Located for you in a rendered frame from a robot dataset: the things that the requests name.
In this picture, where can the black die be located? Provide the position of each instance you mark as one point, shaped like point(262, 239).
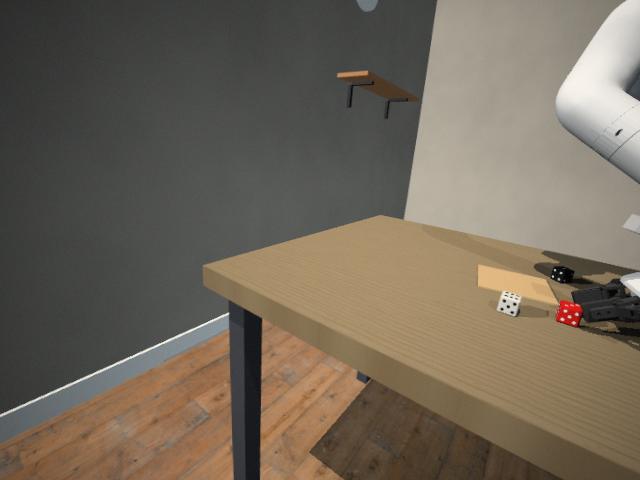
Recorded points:
point(562, 274)

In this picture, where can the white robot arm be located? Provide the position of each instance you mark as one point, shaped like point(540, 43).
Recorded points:
point(594, 102)

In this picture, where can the white die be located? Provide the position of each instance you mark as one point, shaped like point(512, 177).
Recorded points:
point(509, 303)

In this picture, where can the tan flat mat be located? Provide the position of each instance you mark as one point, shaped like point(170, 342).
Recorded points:
point(529, 287)

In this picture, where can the red die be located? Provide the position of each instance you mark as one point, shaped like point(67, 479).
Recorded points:
point(569, 313)

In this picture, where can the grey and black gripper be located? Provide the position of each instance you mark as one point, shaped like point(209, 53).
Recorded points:
point(605, 310)

